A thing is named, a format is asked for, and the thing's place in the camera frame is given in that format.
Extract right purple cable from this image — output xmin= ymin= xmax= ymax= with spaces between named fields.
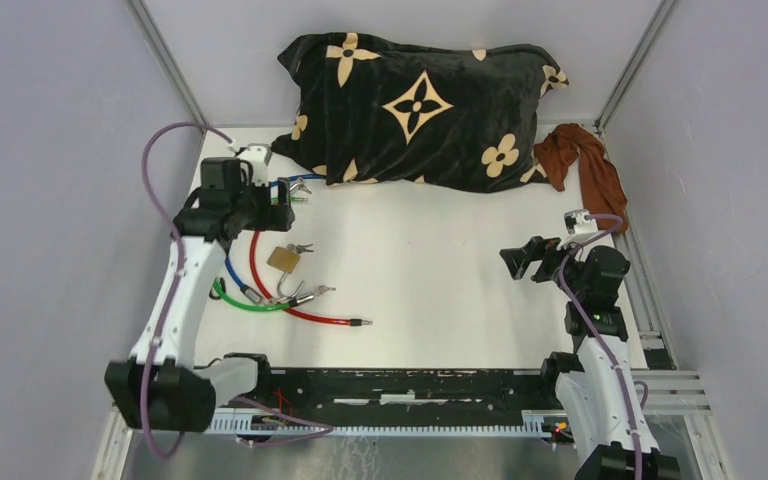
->
xmin=556 ymin=213 xmax=652 ymax=480

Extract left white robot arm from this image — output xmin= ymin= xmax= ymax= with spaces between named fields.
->
xmin=104 ymin=150 xmax=295 ymax=433

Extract brown cloth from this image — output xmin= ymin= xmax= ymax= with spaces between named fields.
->
xmin=533 ymin=123 xmax=629 ymax=233

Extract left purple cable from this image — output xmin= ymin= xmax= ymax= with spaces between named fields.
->
xmin=138 ymin=121 xmax=236 ymax=461

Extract green cable lock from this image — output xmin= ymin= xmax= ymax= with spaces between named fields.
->
xmin=210 ymin=278 xmax=293 ymax=314

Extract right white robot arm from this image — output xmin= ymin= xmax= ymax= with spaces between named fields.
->
xmin=499 ymin=236 xmax=681 ymax=479

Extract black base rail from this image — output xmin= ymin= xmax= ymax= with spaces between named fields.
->
xmin=208 ymin=368 xmax=566 ymax=442

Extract black floral pillow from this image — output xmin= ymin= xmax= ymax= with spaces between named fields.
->
xmin=272 ymin=32 xmax=569 ymax=194

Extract padlock keys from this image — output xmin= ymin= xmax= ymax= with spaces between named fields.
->
xmin=286 ymin=244 xmax=314 ymax=255

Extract red cable lock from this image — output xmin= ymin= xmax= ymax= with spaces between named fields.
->
xmin=248 ymin=230 xmax=373 ymax=329

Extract blue cable lock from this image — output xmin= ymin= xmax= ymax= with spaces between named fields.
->
xmin=223 ymin=173 xmax=327 ymax=305

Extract brass padlock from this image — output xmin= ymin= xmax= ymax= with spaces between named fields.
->
xmin=267 ymin=245 xmax=306 ymax=300

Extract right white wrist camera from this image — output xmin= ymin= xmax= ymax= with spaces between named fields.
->
xmin=558 ymin=209 xmax=599 ymax=250

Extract purple cable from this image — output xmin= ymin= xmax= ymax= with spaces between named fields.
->
xmin=138 ymin=121 xmax=236 ymax=461
xmin=556 ymin=213 xmax=652 ymax=480

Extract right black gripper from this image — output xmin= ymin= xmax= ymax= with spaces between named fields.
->
xmin=498 ymin=233 xmax=587 ymax=300

